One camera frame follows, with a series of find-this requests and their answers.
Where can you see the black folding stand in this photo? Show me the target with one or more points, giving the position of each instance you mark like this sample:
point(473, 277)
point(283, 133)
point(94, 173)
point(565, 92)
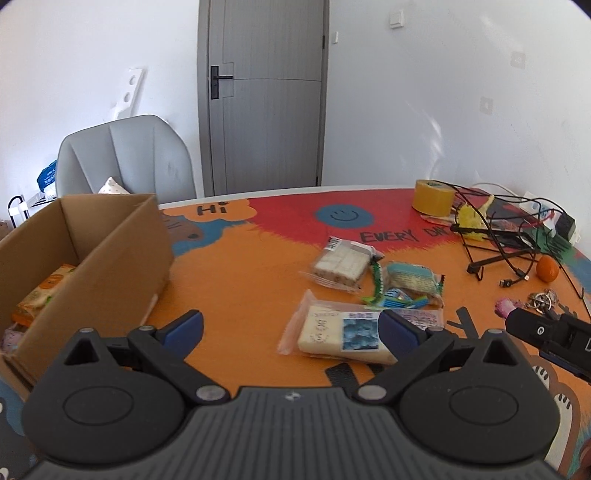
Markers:
point(489, 261)

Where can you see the large white bread packet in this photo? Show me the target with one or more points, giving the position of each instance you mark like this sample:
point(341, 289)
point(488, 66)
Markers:
point(323, 330)

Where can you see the grey door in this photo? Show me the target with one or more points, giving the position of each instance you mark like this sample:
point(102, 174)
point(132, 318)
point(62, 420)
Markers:
point(268, 92)

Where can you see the clear sandwich cracker packet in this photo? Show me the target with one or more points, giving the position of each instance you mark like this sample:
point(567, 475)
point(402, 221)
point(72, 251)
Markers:
point(341, 265)

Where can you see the metal key bunch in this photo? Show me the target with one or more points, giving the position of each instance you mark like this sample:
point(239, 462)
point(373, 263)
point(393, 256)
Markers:
point(545, 300)

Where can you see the cardboard box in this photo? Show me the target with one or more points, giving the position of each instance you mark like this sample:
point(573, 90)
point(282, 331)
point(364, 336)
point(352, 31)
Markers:
point(115, 258)

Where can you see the black power adapter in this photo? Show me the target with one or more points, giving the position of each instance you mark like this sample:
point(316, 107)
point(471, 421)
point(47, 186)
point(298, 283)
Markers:
point(564, 227)

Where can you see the teal wafer packet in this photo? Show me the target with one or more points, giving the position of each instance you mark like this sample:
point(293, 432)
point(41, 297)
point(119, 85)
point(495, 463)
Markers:
point(411, 279)

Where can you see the yellow plastic toy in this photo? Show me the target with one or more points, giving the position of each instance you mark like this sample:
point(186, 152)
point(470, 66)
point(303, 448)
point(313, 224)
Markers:
point(471, 219)

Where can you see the yellow tape roll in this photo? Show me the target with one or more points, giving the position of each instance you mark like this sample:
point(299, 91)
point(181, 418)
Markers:
point(431, 198)

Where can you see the grey chair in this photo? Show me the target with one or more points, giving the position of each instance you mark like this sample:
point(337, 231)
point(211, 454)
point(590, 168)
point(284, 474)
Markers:
point(138, 157)

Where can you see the orange fruit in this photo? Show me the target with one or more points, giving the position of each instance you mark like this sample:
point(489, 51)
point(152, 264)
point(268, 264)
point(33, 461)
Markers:
point(548, 269)

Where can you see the white wall switch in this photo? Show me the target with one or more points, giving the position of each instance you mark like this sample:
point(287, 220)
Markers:
point(396, 19)

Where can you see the yellow orange snack packet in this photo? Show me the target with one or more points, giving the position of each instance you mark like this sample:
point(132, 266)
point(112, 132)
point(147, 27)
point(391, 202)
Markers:
point(44, 290)

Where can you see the white wall socket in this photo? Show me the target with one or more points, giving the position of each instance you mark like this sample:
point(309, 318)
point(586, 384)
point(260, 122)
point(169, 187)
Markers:
point(486, 104)
point(517, 59)

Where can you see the small blue candy packet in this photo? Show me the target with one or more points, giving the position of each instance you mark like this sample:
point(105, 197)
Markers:
point(401, 299)

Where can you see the white power strip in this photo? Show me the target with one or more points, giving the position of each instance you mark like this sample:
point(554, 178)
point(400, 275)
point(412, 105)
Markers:
point(547, 217)

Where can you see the blue plastic bag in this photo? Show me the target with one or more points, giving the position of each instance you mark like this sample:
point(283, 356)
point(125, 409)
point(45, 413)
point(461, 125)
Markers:
point(47, 177)

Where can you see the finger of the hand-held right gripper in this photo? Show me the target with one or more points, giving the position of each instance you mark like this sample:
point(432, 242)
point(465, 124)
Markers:
point(531, 328)

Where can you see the white dotted cushion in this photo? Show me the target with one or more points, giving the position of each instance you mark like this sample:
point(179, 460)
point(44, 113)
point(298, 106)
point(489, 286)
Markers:
point(111, 186)

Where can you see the green striped wrapper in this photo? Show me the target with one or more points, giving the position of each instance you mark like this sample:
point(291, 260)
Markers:
point(377, 281)

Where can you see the purple snack packet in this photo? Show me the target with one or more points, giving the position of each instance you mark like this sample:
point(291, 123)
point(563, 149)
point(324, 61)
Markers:
point(11, 339)

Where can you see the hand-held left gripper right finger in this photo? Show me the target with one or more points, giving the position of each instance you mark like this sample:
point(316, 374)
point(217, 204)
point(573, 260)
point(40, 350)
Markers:
point(397, 333)

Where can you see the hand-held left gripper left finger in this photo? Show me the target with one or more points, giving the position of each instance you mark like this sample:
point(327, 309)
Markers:
point(184, 328)

